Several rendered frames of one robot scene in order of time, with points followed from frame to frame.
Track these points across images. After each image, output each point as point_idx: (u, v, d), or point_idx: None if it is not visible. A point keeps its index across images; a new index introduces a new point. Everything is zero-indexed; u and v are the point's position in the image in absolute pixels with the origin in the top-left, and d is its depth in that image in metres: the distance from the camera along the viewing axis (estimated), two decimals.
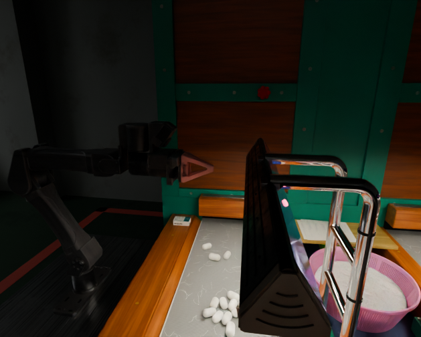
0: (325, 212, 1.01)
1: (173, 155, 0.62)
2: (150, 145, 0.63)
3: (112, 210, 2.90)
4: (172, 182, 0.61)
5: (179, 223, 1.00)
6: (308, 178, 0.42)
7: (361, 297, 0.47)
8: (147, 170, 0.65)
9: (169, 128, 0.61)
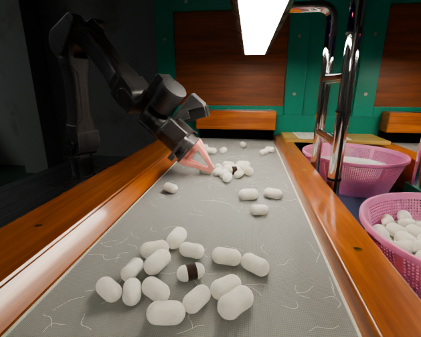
0: None
1: (191, 137, 0.60)
2: (177, 112, 0.59)
3: None
4: (173, 159, 0.59)
5: None
6: None
7: (349, 106, 0.48)
8: (156, 132, 0.61)
9: (205, 112, 0.59)
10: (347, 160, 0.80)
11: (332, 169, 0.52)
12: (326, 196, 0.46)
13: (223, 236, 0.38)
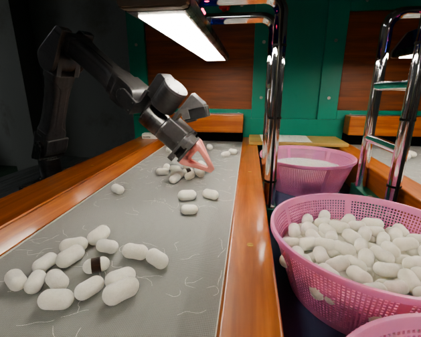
0: (287, 126, 1.07)
1: (191, 137, 0.60)
2: (177, 112, 0.59)
3: None
4: (173, 158, 0.59)
5: (147, 136, 1.06)
6: None
7: (278, 113, 0.52)
8: (156, 132, 0.61)
9: (205, 111, 0.59)
10: (304, 162, 0.84)
11: (267, 171, 0.55)
12: (254, 197, 0.49)
13: (146, 233, 0.42)
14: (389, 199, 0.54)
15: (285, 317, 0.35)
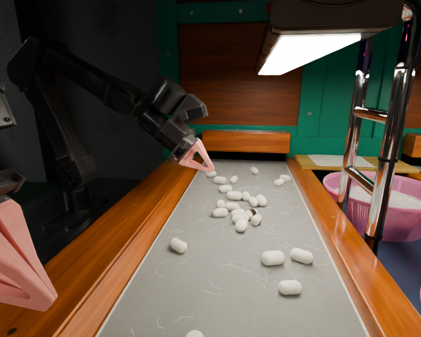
0: (338, 146, 0.95)
1: (189, 138, 0.60)
2: (175, 114, 0.60)
3: None
4: (173, 160, 0.60)
5: None
6: None
7: (396, 154, 0.40)
8: (156, 132, 0.61)
9: (203, 112, 0.59)
10: None
11: (372, 225, 0.43)
12: (372, 269, 0.37)
13: None
14: None
15: None
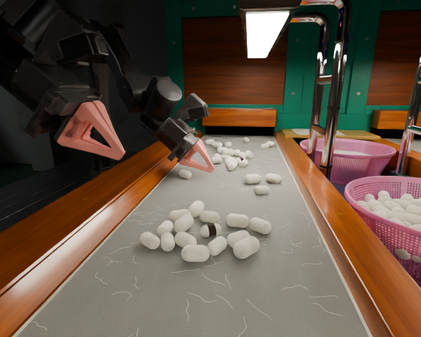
0: None
1: (191, 137, 0.60)
2: (177, 113, 0.59)
3: None
4: (173, 159, 0.60)
5: None
6: None
7: (338, 103, 0.57)
8: (155, 134, 0.62)
9: (205, 111, 0.59)
10: (341, 153, 0.89)
11: (324, 157, 0.61)
12: (318, 179, 0.54)
13: (233, 208, 0.47)
14: None
15: None
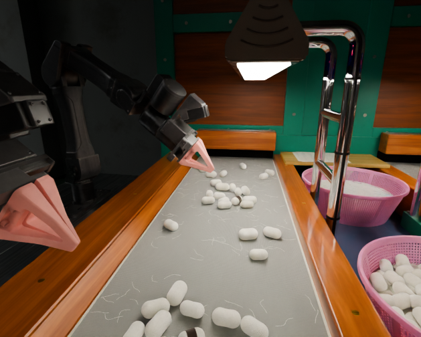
0: None
1: (190, 138, 0.60)
2: (176, 113, 0.59)
3: None
4: (173, 159, 0.60)
5: None
6: None
7: (348, 148, 0.49)
8: (156, 132, 0.62)
9: (204, 112, 0.59)
10: (347, 185, 0.81)
11: (331, 208, 0.52)
12: (325, 241, 0.46)
13: (223, 287, 0.39)
14: None
15: None
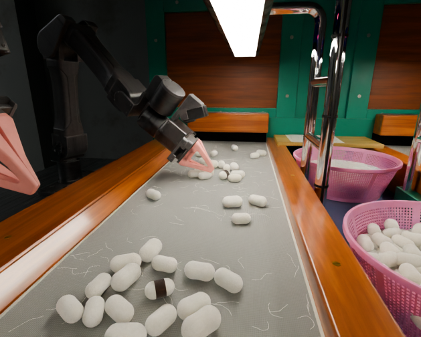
0: None
1: (190, 138, 0.60)
2: (175, 114, 0.60)
3: None
4: (173, 160, 0.60)
5: None
6: None
7: (335, 111, 0.47)
8: (155, 133, 0.61)
9: (203, 112, 0.59)
10: (339, 164, 0.79)
11: (319, 175, 0.51)
12: (311, 204, 0.44)
13: (201, 247, 0.37)
14: None
15: None
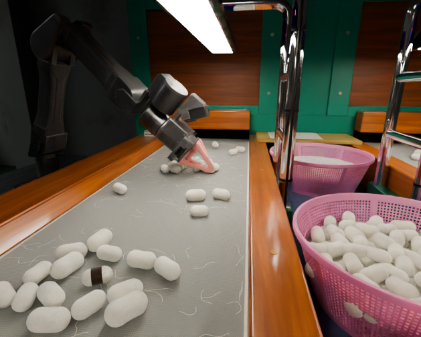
0: None
1: (191, 137, 0.60)
2: (177, 112, 0.59)
3: None
4: (173, 158, 0.59)
5: (150, 134, 1.01)
6: None
7: (296, 105, 0.47)
8: (156, 132, 0.61)
9: (205, 111, 0.59)
10: (316, 160, 0.79)
11: (282, 169, 0.51)
12: (270, 197, 0.45)
13: (152, 238, 0.37)
14: (416, 199, 0.49)
15: None
